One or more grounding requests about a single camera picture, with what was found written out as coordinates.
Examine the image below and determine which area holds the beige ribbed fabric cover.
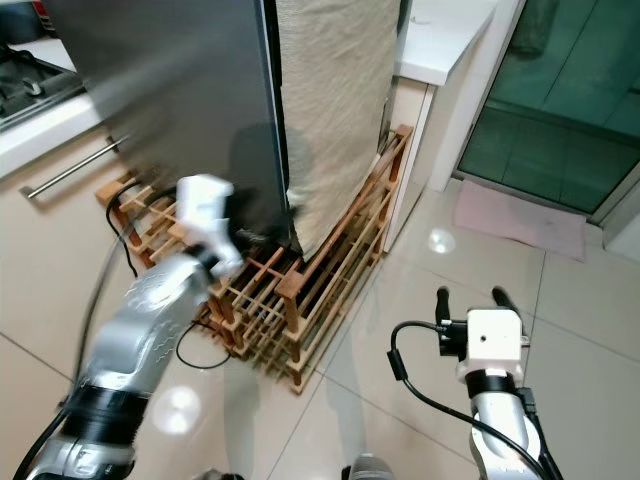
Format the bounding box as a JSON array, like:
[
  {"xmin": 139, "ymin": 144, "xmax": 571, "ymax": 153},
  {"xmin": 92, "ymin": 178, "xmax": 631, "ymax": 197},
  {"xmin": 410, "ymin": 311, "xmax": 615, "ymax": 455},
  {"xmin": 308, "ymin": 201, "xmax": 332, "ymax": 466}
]
[{"xmin": 275, "ymin": 0, "xmax": 401, "ymax": 256}]

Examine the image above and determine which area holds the wooden wine rack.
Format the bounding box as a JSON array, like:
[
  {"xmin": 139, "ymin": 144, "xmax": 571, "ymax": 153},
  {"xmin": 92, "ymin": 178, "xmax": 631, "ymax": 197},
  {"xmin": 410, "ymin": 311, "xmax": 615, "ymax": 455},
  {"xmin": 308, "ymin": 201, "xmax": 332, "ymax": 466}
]
[{"xmin": 95, "ymin": 122, "xmax": 414, "ymax": 396}]

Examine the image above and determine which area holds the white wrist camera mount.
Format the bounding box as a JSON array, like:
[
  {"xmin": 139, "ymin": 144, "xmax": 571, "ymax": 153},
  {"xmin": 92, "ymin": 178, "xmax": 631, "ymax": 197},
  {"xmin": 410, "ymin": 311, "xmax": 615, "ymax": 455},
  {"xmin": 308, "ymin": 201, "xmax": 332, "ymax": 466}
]
[
  {"xmin": 177, "ymin": 174, "xmax": 246, "ymax": 281},
  {"xmin": 455, "ymin": 310, "xmax": 529, "ymax": 386}
]

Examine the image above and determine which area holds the pink floor mat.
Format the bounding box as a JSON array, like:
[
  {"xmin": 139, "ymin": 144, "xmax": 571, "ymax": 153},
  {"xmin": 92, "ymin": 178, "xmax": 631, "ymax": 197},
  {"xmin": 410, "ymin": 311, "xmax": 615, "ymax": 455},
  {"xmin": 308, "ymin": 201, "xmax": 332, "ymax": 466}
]
[{"xmin": 452, "ymin": 180, "xmax": 589, "ymax": 263}]

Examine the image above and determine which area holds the steel cabinet handle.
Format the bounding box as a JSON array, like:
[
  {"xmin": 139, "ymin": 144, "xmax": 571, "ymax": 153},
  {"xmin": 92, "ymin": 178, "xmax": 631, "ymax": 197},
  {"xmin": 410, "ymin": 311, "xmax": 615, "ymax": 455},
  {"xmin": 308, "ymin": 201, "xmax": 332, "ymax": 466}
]
[{"xmin": 25, "ymin": 135, "xmax": 131, "ymax": 199}]

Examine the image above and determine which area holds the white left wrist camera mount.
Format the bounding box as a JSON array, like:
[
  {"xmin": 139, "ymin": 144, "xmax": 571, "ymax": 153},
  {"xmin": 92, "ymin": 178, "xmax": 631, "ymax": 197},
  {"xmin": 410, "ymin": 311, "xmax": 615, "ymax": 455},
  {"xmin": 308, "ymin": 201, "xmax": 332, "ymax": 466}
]
[{"xmin": 177, "ymin": 174, "xmax": 246, "ymax": 281}]

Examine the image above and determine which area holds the dark sauce bottle red label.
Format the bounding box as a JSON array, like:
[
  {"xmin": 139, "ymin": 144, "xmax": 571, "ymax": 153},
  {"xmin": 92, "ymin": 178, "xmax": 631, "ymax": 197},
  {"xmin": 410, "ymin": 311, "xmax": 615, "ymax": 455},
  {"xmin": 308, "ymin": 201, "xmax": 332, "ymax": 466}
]
[{"xmin": 32, "ymin": 0, "xmax": 56, "ymax": 36}]

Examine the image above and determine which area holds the steel gas hob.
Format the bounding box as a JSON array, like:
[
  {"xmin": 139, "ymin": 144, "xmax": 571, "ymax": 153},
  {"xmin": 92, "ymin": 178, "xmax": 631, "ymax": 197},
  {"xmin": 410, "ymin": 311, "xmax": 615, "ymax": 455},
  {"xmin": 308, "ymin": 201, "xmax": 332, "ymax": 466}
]
[{"xmin": 0, "ymin": 45, "xmax": 86, "ymax": 131}]

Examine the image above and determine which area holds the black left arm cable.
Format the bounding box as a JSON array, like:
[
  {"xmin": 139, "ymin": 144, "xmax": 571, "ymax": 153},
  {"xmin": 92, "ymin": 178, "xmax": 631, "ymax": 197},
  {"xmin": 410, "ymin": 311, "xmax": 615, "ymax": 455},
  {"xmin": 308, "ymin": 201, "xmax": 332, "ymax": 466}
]
[{"xmin": 15, "ymin": 245, "xmax": 121, "ymax": 480}]

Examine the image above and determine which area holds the white side counter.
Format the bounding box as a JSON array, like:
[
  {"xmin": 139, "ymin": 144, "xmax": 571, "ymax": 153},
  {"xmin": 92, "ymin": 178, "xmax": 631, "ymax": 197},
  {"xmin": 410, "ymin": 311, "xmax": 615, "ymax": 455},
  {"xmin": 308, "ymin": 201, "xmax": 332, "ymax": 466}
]
[{"xmin": 380, "ymin": 0, "xmax": 526, "ymax": 251}]

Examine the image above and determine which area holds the beige kitchen cabinet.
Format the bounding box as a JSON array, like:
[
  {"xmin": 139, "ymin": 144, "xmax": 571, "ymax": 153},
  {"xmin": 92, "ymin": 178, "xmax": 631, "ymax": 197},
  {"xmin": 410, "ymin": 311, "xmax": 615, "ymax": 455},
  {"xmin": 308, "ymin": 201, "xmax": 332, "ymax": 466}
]
[{"xmin": 0, "ymin": 40, "xmax": 161, "ymax": 471}]

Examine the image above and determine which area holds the black power cable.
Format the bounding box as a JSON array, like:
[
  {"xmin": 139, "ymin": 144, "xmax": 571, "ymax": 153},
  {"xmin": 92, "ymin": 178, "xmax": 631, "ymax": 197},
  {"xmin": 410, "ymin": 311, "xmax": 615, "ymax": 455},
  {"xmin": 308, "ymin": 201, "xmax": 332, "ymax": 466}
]
[{"xmin": 100, "ymin": 180, "xmax": 241, "ymax": 372}]

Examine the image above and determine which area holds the dark blue pot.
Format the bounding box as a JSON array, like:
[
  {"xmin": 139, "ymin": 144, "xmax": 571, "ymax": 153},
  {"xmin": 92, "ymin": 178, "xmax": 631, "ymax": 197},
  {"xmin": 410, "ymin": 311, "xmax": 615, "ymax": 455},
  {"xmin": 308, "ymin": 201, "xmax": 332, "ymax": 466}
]
[{"xmin": 0, "ymin": 0, "xmax": 36, "ymax": 43}]

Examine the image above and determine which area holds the grey steel fridge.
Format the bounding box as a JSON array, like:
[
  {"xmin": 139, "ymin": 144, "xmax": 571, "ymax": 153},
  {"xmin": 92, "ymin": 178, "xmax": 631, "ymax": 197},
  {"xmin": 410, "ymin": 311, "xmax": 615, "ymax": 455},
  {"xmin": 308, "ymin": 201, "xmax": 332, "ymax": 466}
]
[{"xmin": 50, "ymin": 0, "xmax": 411, "ymax": 263}]

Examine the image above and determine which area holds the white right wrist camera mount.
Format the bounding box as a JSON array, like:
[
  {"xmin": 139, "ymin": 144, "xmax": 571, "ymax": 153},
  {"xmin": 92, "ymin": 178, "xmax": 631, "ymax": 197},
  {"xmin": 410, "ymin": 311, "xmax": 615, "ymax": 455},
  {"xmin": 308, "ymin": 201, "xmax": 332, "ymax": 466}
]
[{"xmin": 455, "ymin": 310, "xmax": 529, "ymax": 386}]

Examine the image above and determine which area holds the green glass sliding door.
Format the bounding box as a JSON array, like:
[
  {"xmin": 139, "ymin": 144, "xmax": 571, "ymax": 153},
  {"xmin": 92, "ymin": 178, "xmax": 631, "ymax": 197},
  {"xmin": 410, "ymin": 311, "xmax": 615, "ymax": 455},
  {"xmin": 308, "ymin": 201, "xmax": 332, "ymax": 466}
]
[{"xmin": 455, "ymin": 0, "xmax": 640, "ymax": 216}]

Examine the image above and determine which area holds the grey right robot foot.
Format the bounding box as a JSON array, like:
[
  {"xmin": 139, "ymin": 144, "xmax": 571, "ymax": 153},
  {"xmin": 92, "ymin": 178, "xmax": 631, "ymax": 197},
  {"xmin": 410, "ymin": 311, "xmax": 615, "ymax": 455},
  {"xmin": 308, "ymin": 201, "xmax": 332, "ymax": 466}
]
[{"xmin": 340, "ymin": 455, "xmax": 403, "ymax": 480}]

